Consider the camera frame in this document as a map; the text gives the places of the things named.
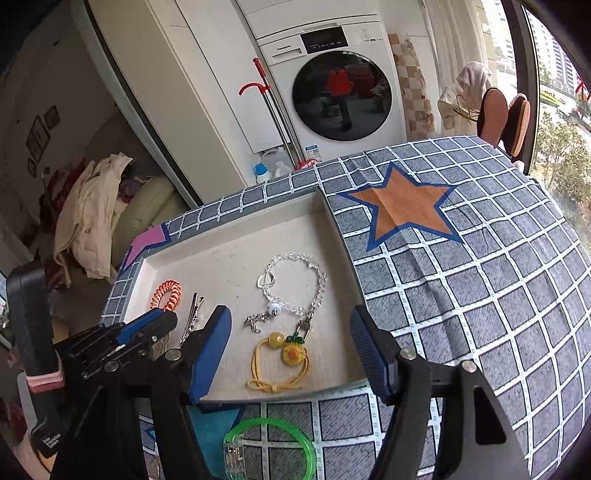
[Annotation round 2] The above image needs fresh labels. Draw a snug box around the brown chair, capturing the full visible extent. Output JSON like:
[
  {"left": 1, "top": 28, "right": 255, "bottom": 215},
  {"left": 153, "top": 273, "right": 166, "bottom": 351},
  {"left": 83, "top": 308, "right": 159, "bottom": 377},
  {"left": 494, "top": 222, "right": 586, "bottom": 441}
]
[
  {"left": 478, "top": 88, "right": 509, "bottom": 147},
  {"left": 505, "top": 93, "right": 531, "bottom": 162}
]

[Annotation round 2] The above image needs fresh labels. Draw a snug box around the beige jacket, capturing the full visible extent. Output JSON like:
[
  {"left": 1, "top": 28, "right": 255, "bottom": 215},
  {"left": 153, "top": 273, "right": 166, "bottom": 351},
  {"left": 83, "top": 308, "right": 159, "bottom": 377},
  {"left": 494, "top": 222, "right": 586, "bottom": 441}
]
[{"left": 53, "top": 154, "right": 136, "bottom": 280}]

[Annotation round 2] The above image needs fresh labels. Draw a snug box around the silver hair clip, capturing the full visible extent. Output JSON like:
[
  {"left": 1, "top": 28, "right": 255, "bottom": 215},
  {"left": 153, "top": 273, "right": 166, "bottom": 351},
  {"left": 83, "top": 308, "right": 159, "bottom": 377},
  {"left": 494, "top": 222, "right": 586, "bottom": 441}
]
[{"left": 179, "top": 293, "right": 205, "bottom": 345}]

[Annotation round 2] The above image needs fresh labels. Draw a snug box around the red clothes pile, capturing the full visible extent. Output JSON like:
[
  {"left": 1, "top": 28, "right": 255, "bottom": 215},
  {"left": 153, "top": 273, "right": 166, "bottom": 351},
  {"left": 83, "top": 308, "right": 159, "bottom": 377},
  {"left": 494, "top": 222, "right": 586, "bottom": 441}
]
[{"left": 39, "top": 159, "right": 89, "bottom": 241}]

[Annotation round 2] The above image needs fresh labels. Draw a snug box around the silver charm with white bead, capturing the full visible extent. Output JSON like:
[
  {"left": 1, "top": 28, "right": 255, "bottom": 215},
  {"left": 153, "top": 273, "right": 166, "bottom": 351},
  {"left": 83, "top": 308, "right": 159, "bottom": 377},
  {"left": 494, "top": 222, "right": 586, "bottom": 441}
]
[{"left": 243, "top": 302, "right": 282, "bottom": 334}]

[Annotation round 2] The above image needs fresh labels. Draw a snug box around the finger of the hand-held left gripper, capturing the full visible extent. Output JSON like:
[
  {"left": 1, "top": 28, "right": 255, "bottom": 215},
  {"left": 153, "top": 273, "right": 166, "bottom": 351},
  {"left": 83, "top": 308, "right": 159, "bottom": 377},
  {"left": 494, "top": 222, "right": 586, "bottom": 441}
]
[
  {"left": 53, "top": 309, "right": 179, "bottom": 365},
  {"left": 65, "top": 339, "right": 160, "bottom": 377}
]

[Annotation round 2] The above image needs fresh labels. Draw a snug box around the black window frame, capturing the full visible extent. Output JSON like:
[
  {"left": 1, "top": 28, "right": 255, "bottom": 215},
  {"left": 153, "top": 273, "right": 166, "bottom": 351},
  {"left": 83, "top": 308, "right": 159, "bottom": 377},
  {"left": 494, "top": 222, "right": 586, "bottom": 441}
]
[{"left": 501, "top": 0, "right": 544, "bottom": 172}]

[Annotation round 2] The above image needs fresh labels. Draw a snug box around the clear plastic jug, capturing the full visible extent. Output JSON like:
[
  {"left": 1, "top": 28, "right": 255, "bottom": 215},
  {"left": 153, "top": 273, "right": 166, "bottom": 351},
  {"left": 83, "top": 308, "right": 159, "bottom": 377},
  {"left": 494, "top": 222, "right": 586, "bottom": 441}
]
[{"left": 270, "top": 148, "right": 294, "bottom": 177}]

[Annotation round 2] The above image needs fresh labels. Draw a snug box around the grey checked star tablecloth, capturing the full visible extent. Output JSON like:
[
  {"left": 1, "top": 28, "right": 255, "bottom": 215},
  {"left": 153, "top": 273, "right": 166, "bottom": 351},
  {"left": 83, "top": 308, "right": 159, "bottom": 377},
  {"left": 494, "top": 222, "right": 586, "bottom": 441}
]
[{"left": 99, "top": 136, "right": 591, "bottom": 480}]

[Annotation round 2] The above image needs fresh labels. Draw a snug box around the red-handled mop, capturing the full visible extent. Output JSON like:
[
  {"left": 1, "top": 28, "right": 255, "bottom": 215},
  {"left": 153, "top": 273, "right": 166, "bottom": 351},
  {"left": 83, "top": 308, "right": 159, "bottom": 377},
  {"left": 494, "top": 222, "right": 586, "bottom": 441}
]
[{"left": 239, "top": 58, "right": 319, "bottom": 172}]

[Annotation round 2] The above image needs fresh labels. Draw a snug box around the beige checked towel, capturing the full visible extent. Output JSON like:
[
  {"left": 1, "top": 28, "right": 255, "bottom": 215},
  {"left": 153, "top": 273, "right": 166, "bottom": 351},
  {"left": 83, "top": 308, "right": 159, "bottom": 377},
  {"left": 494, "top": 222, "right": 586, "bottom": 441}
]
[{"left": 387, "top": 32, "right": 439, "bottom": 140}]

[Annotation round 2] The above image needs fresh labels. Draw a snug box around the green tray with white lining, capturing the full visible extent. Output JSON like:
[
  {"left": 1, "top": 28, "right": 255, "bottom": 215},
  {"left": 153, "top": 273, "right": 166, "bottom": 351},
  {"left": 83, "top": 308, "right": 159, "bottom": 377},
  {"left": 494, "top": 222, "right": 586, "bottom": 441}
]
[{"left": 121, "top": 186, "right": 370, "bottom": 408}]

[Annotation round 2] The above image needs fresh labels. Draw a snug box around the clear crystal bead bracelet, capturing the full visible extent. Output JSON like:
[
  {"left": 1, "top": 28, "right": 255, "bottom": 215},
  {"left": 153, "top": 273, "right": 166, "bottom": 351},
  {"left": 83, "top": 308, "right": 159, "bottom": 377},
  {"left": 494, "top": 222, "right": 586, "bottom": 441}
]
[{"left": 255, "top": 252, "right": 328, "bottom": 341}]

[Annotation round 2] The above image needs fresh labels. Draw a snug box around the white cloth on chair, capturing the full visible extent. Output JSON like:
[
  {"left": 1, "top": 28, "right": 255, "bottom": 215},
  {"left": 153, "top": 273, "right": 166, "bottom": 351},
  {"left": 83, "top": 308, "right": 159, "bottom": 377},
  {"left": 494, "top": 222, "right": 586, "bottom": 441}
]
[{"left": 438, "top": 60, "right": 493, "bottom": 137}]

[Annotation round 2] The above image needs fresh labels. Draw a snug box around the white washing machine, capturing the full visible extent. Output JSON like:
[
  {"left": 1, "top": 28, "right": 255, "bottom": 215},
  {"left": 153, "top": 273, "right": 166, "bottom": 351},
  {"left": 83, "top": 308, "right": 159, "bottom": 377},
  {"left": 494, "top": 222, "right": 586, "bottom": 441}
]
[{"left": 245, "top": 13, "right": 410, "bottom": 168}]

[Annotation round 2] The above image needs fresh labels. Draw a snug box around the green plastic bangle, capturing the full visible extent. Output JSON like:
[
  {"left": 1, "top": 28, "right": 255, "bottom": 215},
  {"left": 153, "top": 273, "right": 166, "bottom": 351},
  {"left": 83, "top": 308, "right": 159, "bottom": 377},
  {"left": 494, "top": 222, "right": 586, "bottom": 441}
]
[{"left": 223, "top": 414, "right": 316, "bottom": 480}]

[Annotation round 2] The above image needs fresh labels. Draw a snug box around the yellow cord sunflower bracelet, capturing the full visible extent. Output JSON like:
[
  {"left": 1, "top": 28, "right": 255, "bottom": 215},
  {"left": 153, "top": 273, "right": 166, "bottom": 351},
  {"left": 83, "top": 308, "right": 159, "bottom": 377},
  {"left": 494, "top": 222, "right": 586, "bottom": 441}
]
[{"left": 246, "top": 330, "right": 311, "bottom": 392}]

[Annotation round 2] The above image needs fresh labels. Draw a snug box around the cream sofa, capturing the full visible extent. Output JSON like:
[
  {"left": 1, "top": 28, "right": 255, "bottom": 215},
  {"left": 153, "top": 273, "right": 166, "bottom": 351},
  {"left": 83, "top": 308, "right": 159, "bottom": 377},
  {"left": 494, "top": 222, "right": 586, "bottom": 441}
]
[{"left": 111, "top": 175, "right": 186, "bottom": 274}]

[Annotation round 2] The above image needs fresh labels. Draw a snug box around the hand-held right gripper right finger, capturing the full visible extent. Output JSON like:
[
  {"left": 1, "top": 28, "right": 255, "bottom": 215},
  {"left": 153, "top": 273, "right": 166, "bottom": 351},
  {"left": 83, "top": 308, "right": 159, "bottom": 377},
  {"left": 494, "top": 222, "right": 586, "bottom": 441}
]
[{"left": 349, "top": 305, "right": 533, "bottom": 480}]

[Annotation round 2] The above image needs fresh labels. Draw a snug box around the white cabinet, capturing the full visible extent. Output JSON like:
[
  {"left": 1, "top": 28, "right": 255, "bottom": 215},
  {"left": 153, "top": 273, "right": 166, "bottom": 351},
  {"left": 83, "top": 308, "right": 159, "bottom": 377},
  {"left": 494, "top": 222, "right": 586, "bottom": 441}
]
[{"left": 88, "top": 0, "right": 269, "bottom": 208}]

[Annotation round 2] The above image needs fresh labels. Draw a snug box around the orange spiral hair tie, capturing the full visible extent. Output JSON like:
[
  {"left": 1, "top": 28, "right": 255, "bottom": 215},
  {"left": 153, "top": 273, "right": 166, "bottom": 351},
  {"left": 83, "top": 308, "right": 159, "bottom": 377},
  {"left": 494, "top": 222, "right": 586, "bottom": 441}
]
[{"left": 151, "top": 279, "right": 182, "bottom": 311}]

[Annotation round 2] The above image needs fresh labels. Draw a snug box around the white dryer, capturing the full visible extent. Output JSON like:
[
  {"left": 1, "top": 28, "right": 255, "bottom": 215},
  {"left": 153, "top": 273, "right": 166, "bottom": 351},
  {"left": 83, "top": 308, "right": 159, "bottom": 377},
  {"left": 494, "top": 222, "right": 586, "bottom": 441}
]
[{"left": 233, "top": 0, "right": 385, "bottom": 27}]

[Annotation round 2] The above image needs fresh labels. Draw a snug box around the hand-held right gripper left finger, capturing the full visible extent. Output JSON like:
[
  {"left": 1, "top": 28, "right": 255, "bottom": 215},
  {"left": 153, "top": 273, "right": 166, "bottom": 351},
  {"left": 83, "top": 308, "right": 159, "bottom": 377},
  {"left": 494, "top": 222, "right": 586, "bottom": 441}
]
[{"left": 50, "top": 305, "right": 232, "bottom": 480}]

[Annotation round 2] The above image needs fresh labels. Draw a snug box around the tall picture frame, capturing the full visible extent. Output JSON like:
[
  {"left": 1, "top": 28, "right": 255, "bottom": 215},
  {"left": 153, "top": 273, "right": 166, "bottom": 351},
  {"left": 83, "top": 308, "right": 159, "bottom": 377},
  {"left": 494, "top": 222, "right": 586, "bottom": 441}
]
[{"left": 26, "top": 115, "right": 51, "bottom": 162}]

